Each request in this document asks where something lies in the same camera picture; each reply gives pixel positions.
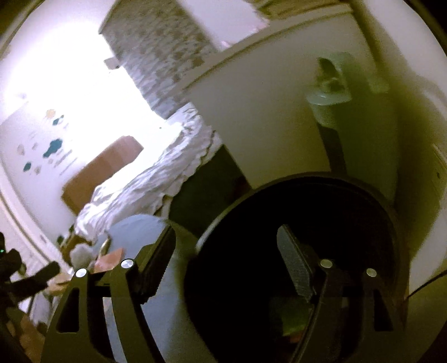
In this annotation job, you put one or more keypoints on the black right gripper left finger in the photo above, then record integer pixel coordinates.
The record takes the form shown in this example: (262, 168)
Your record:
(78, 330)

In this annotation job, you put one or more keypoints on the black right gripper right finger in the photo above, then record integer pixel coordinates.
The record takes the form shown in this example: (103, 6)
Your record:
(344, 310)

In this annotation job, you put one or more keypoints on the black round trash bin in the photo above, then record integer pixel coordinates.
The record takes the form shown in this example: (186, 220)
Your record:
(237, 287)

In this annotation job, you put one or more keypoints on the brown wooden headboard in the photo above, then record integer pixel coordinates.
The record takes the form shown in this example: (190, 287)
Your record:
(77, 192)

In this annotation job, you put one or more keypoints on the white ruffled bed duvet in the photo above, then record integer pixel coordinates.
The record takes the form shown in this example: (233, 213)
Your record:
(141, 188)

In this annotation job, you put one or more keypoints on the light green air purifier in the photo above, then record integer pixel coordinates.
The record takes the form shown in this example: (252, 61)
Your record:
(357, 122)

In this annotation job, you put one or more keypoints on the white nightstand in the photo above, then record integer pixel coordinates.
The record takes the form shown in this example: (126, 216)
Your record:
(254, 93)

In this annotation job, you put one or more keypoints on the patterned grey curtain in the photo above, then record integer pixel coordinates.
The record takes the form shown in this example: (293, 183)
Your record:
(157, 43)

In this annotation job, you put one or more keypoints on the white wall socket panel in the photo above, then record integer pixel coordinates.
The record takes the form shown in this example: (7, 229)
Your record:
(438, 174)

